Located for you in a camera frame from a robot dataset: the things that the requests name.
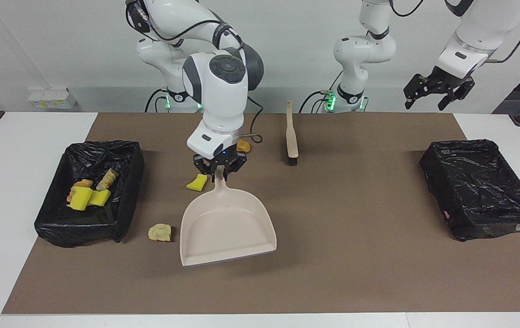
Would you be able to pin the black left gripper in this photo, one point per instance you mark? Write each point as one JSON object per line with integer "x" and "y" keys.
{"x": 451, "y": 82}

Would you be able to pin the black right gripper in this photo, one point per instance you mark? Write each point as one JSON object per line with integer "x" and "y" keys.
{"x": 237, "y": 159}

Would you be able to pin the beige plastic dustpan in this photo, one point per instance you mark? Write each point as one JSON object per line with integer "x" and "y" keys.
{"x": 228, "y": 228}

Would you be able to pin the beige brush with black bristles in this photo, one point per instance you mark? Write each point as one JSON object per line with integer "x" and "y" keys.
{"x": 291, "y": 136}

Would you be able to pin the pale striped croissant roll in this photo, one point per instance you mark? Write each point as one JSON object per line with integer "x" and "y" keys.
{"x": 107, "y": 180}

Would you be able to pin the notched yellow sponge chunk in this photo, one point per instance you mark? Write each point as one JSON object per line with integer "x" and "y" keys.
{"x": 100, "y": 197}

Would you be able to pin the orange striped croissant roll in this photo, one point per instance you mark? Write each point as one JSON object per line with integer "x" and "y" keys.
{"x": 83, "y": 183}

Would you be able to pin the yellow and green sponge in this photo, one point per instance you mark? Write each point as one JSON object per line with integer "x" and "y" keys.
{"x": 80, "y": 199}

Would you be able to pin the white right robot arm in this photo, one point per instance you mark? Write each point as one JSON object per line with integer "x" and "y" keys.
{"x": 216, "y": 100}

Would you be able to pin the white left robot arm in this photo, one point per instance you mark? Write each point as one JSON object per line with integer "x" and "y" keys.
{"x": 364, "y": 50}

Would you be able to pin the black bag lined bin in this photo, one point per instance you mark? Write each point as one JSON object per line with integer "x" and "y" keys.
{"x": 478, "y": 187}
{"x": 86, "y": 223}

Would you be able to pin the small yellow sponge piece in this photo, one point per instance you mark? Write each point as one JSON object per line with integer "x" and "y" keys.
{"x": 196, "y": 184}

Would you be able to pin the brown fried bun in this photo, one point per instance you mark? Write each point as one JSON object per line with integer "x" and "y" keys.
{"x": 243, "y": 146}

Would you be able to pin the pale yellow dumpling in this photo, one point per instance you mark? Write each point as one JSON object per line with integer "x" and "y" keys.
{"x": 159, "y": 232}

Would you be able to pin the brown table mat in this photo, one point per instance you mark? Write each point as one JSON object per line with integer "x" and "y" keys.
{"x": 332, "y": 282}

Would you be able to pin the white power strip box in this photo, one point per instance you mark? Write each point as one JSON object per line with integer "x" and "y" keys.
{"x": 51, "y": 98}

